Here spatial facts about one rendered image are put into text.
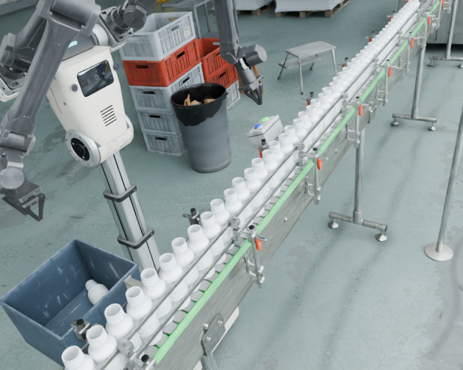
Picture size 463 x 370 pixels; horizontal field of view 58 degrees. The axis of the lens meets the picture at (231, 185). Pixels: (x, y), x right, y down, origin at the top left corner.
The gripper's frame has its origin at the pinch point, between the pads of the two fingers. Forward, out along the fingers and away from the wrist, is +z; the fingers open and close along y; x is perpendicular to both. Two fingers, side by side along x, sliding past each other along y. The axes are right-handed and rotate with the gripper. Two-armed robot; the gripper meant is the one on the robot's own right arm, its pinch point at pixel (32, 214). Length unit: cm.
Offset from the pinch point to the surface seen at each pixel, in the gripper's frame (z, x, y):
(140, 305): 8.0, -5.1, 44.3
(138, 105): 73, 190, -168
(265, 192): 16, 53, 43
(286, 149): 9, 70, 42
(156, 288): 8.5, 0.6, 43.7
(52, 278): 34.3, 1.8, -13.9
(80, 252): 33.3, 14.9, -14.3
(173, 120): 85, 195, -135
